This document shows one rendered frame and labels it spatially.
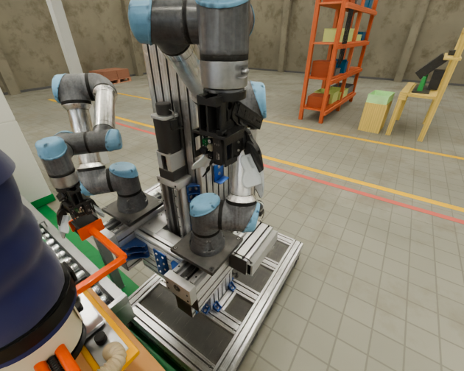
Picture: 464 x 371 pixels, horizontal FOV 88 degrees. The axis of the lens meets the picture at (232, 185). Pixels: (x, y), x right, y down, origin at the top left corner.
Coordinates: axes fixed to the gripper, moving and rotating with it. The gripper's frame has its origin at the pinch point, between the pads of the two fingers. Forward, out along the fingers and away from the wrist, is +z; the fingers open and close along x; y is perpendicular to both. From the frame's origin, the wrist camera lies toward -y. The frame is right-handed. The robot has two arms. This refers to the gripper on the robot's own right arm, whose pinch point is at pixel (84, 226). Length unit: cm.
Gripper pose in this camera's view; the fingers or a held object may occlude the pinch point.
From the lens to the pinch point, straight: 108.7
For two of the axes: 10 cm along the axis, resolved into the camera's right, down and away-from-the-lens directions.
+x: 6.1, -4.2, 6.7
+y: 7.9, 3.2, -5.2
